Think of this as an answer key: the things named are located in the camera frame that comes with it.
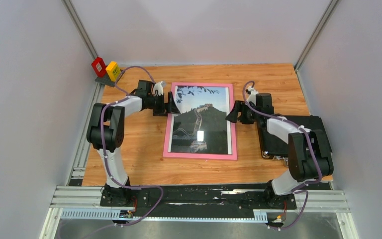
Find purple cable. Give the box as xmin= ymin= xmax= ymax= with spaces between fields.
xmin=99 ymin=66 xmax=164 ymax=228
xmin=242 ymin=81 xmax=323 ymax=231

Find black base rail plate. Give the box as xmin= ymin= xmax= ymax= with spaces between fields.
xmin=100 ymin=183 xmax=296 ymax=219

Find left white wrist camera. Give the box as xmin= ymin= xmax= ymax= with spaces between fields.
xmin=152 ymin=81 xmax=167 ymax=97

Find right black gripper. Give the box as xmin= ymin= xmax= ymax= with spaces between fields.
xmin=226 ymin=100 xmax=261 ymax=124

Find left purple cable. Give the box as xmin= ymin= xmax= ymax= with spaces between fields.
xmin=99 ymin=66 xmax=164 ymax=228

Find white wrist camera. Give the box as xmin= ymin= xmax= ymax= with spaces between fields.
xmin=246 ymin=87 xmax=259 ymax=105
xmin=152 ymin=81 xmax=167 ymax=97

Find wooden picture frame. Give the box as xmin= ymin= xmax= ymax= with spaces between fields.
xmin=162 ymin=82 xmax=238 ymax=161

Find clear acrylic sheet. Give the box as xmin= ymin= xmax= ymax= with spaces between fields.
xmin=170 ymin=86 xmax=233 ymax=156

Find yellow small box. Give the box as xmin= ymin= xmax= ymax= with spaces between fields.
xmin=106 ymin=61 xmax=122 ymax=82

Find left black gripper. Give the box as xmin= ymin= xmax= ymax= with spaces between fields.
xmin=148 ymin=93 xmax=181 ymax=118

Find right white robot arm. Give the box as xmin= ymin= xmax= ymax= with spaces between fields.
xmin=226 ymin=93 xmax=334 ymax=209

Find Great Wall photo print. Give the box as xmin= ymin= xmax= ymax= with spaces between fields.
xmin=170 ymin=86 xmax=233 ymax=156

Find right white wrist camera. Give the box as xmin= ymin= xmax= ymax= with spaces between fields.
xmin=246 ymin=87 xmax=259 ymax=105

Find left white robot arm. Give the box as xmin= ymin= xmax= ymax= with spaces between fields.
xmin=86 ymin=80 xmax=179 ymax=207

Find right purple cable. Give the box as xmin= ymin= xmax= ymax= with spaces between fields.
xmin=242 ymin=81 xmax=323 ymax=231

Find red small box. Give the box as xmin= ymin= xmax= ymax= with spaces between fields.
xmin=91 ymin=57 xmax=106 ymax=77

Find black poker chip case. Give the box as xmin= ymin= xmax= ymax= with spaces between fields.
xmin=257 ymin=115 xmax=332 ymax=165

